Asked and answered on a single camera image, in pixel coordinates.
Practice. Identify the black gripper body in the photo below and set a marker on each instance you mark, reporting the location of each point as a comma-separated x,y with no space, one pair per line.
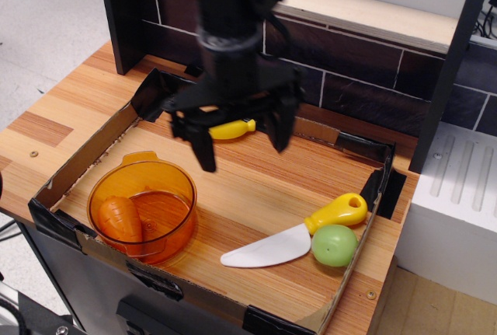
235,84

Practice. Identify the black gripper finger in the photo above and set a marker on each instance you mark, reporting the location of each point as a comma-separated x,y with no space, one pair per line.
202,146
280,121

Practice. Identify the orange toy carrot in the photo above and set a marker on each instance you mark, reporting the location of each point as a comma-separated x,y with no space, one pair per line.
120,223

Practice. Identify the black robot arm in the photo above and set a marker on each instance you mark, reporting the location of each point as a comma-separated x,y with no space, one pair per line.
238,21

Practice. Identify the orange transparent plastic pot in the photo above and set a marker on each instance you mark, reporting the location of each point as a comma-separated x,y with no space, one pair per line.
164,195

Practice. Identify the cardboard fence with black tape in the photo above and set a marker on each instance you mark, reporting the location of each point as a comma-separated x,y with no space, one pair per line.
253,193

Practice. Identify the yellow toy banana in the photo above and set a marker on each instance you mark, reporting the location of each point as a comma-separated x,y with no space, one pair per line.
232,130

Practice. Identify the dark tiled backsplash shelf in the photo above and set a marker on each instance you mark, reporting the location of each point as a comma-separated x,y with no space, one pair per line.
402,69

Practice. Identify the green toy apple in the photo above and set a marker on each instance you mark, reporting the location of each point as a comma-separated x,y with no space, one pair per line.
334,245

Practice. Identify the white grooved block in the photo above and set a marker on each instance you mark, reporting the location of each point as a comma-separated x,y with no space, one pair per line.
449,235

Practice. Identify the toy knife yellow handle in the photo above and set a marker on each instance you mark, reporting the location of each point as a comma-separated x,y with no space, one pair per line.
348,209

